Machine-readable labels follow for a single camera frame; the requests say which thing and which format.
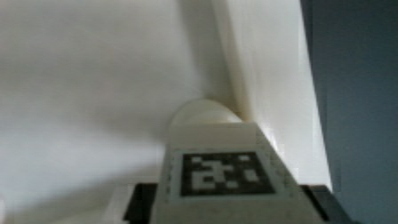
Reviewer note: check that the white square tabletop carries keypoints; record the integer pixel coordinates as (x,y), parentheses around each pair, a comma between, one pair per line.
(107,61)

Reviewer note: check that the white table leg with tag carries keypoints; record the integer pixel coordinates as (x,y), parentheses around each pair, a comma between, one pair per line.
(226,184)

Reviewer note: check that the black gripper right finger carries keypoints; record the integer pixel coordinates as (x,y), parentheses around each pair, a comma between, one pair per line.
(325,204)

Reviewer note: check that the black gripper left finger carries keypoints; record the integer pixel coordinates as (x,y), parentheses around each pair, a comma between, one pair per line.
(137,213)

